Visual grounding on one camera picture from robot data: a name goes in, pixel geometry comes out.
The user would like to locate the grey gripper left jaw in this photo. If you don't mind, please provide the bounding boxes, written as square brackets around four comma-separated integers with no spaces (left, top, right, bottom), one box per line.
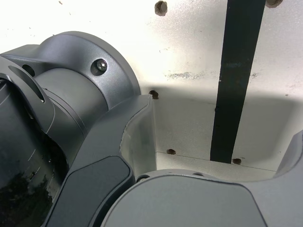
[43,94,158,227]

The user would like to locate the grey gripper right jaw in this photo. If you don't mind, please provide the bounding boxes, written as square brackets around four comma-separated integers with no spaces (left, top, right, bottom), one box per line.
[90,129,303,227]

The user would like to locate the black tape strip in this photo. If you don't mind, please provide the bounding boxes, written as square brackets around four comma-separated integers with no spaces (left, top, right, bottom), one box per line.
[209,0,266,164]

